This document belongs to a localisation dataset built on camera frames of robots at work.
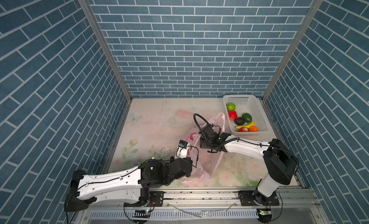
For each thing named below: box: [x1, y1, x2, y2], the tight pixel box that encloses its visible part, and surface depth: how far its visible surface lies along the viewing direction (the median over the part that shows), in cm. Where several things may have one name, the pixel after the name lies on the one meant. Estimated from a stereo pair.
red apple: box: [228, 110, 238, 121], surface depth 105 cm
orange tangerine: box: [248, 125, 259, 132], surface depth 98 cm
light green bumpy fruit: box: [225, 102, 236, 112], surface depth 110 cm
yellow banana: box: [235, 120, 255, 130], surface depth 104 cm
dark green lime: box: [242, 112, 253, 124], surface depth 104 cm
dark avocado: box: [233, 117, 246, 126], surface depth 104 cm
